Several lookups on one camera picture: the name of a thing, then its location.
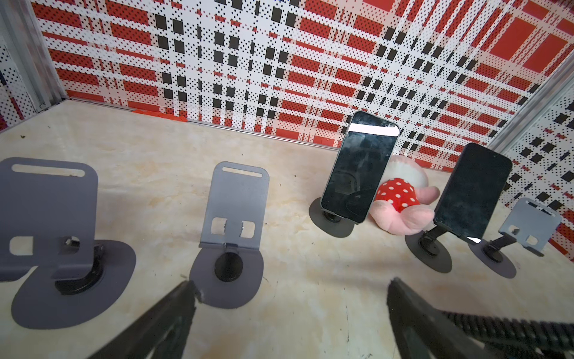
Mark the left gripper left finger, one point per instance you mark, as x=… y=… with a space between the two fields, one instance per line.
x=162 y=331

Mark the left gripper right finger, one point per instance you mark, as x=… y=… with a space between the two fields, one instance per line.
x=422 y=331

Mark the black phone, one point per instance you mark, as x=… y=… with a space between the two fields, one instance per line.
x=359 y=167
x=472 y=192

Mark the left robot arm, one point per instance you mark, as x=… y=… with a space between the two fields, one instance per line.
x=529 y=339

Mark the dark phone stand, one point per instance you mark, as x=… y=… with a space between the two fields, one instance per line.
x=331 y=224
x=426 y=247

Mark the grey phone stand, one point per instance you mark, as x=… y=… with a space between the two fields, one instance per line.
x=228 y=270
x=529 y=224
x=48 y=238

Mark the pink plush toy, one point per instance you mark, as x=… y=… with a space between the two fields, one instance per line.
x=402 y=205

